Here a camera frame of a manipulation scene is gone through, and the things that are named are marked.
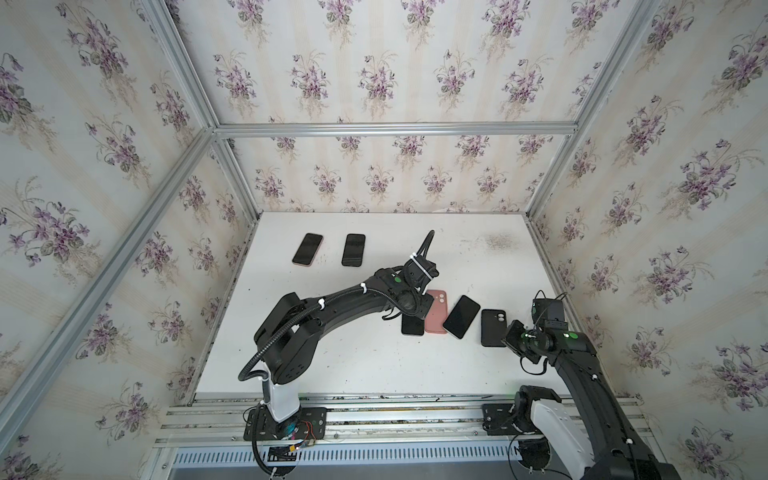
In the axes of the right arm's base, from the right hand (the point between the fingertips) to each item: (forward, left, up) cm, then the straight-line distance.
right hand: (504, 340), depth 81 cm
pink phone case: (+12, +16, -6) cm, 21 cm away
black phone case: (+6, 0, -5) cm, 8 cm away
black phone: (+36, +44, -4) cm, 57 cm away
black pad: (+11, +8, -7) cm, 15 cm away
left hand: (+10, +21, +5) cm, 24 cm away
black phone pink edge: (+37, +61, -4) cm, 72 cm away
